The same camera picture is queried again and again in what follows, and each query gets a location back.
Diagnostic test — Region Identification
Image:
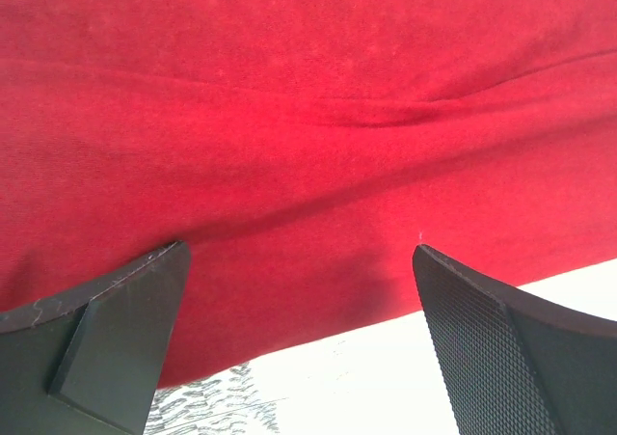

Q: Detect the floral patterned table mat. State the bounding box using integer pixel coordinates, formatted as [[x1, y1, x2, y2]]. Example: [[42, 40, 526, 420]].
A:
[[144, 260, 617, 435]]

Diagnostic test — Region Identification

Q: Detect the dark red t shirt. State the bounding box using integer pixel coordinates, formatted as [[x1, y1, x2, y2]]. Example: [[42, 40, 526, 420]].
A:
[[1, 0, 616, 386]]

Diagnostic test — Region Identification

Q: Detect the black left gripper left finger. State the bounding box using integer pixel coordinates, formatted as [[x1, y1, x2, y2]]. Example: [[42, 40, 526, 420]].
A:
[[1, 242, 191, 435]]

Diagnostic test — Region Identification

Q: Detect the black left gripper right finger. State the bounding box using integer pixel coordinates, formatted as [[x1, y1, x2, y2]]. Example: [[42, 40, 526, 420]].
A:
[[413, 245, 616, 435]]

